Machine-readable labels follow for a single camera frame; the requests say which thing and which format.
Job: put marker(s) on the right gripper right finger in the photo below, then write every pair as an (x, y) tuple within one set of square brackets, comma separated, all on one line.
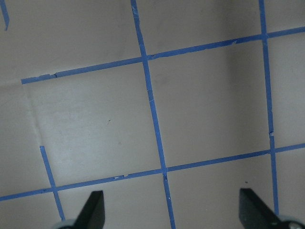
[(255, 214)]

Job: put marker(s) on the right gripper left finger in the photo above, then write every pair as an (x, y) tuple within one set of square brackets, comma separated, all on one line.
[(91, 216)]

